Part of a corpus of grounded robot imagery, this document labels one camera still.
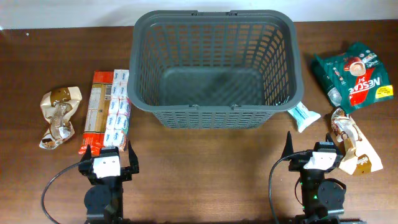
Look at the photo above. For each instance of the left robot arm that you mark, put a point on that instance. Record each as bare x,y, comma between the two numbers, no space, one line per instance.
104,201

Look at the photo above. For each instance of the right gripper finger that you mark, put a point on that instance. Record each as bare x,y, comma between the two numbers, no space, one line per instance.
328,140
288,148

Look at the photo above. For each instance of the green Nescafe coffee bag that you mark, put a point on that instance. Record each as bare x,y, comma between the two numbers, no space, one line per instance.
354,79

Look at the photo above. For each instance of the orange San Remo spaghetti pack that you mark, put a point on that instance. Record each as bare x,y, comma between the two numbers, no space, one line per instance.
96,117

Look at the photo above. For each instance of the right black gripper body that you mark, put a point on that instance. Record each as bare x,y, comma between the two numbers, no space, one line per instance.
298,163

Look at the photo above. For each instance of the light blue wet wipes pack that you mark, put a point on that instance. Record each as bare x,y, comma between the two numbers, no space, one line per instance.
303,116

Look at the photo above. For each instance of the beige Dolce Gusto snack bag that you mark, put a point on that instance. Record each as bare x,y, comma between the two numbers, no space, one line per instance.
360,157

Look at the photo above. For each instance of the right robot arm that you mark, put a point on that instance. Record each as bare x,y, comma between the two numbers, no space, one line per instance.
322,198

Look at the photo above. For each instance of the grey plastic basket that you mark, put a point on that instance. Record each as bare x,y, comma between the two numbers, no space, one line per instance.
215,70

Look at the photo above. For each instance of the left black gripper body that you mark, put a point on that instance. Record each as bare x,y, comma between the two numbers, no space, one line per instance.
125,174

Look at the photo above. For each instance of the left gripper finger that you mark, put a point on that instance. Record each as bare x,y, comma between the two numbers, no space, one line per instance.
87,154
133,160

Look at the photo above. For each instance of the beige brown snack bag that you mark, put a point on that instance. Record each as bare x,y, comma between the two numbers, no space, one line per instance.
58,106

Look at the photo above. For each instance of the Kleenex tissue multipack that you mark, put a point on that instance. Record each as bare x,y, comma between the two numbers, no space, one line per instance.
119,111

